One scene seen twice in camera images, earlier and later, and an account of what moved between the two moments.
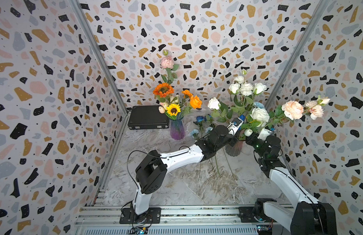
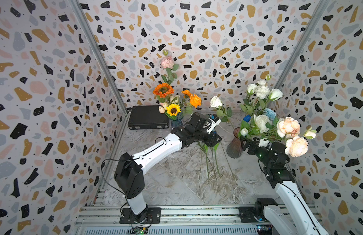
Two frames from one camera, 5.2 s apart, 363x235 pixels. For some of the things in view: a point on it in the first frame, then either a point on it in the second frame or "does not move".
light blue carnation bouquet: [259, 104] → [270, 113]
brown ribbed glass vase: [236, 150] does not move
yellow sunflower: [173, 109] does not move
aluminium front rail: [99, 220] does not move
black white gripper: [234, 126] → [214, 122]
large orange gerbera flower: [163, 89] does not move
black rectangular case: [147, 117] does not move
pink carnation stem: [167, 62] does not move
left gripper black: [235, 140] → [213, 138]
